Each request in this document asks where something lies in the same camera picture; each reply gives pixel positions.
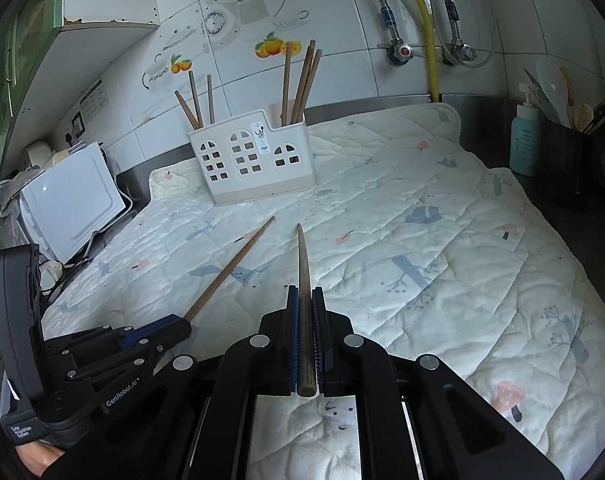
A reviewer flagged person's left hand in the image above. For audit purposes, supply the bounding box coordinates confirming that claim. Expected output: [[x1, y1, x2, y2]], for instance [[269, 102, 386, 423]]
[[15, 441, 65, 478]]

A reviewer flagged quilted white patterned mat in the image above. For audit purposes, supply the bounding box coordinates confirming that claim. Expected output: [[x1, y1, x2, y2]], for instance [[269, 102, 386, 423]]
[[43, 104, 605, 479]]

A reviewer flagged white microwave oven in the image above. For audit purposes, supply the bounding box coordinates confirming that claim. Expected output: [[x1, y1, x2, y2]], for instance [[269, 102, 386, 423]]
[[18, 143, 126, 263]]

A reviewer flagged cream utensil holder with windows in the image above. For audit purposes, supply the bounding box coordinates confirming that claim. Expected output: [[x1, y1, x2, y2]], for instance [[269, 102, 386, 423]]
[[188, 106, 317, 206]]

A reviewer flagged chopstick in holder right slot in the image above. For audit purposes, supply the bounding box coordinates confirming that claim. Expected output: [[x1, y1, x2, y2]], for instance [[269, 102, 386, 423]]
[[281, 41, 293, 127]]

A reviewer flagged upright wooden chopstick in holder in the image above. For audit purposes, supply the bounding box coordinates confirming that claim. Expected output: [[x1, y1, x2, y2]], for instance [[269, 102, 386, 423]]
[[206, 74, 216, 125]]

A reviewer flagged teal soap dispenser bottle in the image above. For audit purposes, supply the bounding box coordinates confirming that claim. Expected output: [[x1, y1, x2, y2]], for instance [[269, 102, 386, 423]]
[[510, 82, 542, 177]]

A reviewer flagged red-capped water valve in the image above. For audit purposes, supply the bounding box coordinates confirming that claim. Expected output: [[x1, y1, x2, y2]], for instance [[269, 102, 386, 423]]
[[385, 41, 414, 66]]

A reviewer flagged black utensil pot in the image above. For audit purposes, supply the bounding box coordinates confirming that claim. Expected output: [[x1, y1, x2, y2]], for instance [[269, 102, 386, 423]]
[[535, 115, 605, 203]]

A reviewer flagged metal water valve right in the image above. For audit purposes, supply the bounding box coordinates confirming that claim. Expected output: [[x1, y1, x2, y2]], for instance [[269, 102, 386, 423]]
[[444, 39, 477, 66]]

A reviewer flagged wooden spoon in pot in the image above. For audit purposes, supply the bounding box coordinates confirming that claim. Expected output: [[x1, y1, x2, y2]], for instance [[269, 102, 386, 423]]
[[572, 103, 595, 132]]

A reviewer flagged white rice paddle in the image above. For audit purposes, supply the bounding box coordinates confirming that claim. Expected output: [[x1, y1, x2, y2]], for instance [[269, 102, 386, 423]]
[[536, 56, 571, 128]]

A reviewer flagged wall power socket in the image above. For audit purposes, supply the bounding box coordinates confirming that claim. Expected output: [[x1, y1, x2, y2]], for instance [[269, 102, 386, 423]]
[[64, 112, 86, 145]]

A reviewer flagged yellow gas hose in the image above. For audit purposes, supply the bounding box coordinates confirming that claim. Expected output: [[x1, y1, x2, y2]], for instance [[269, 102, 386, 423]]
[[401, 0, 441, 104]]

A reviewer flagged wall instruction sticker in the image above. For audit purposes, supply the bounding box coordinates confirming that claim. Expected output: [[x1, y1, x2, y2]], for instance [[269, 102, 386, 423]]
[[79, 80, 108, 122]]

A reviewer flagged braided metal hose left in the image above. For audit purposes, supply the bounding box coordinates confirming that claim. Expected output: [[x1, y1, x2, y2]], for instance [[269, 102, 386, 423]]
[[360, 0, 404, 47]]

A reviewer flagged braided metal hose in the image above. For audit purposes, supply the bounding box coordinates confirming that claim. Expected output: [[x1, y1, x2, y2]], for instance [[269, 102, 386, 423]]
[[427, 0, 465, 51], [360, 0, 404, 47]]

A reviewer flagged braided metal hose right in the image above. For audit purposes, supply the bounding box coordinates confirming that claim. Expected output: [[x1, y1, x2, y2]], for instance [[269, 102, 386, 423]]
[[427, 0, 465, 51]]

